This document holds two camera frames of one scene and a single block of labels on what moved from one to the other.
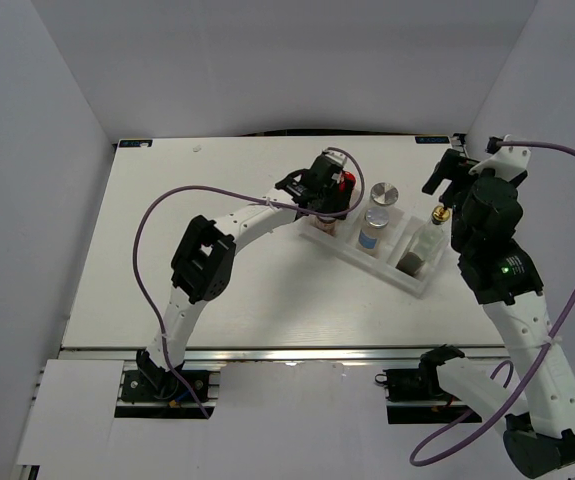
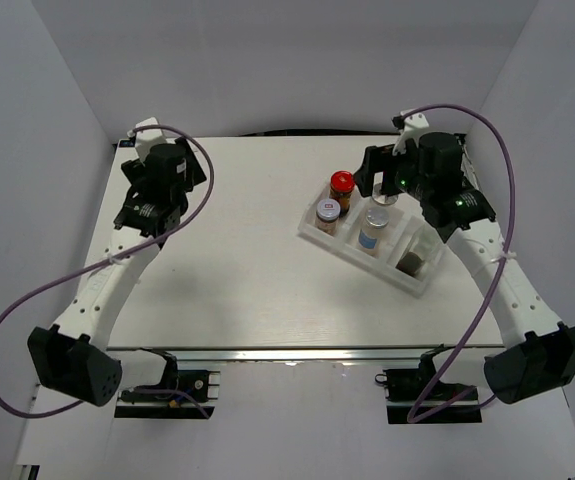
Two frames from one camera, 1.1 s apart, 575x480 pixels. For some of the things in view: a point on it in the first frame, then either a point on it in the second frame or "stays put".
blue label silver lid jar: (369, 234) stays put
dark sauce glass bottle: (425, 244) stays put
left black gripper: (336, 205) to (193, 175)
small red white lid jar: (327, 224) stays put
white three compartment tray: (384, 242) stays put
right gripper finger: (453, 166) to (375, 160)
